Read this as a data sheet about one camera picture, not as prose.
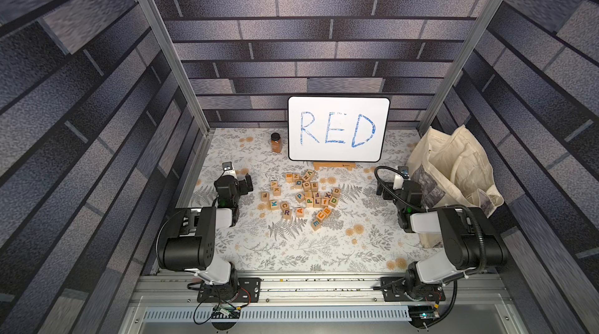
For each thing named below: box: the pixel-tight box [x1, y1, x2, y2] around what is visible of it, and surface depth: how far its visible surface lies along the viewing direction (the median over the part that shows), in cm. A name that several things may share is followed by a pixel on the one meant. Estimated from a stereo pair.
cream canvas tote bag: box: [406, 124, 505, 249], surface depth 79 cm
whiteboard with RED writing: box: [287, 95, 391, 163], surface depth 97 cm
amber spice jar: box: [270, 132, 282, 154], surface depth 107 cm
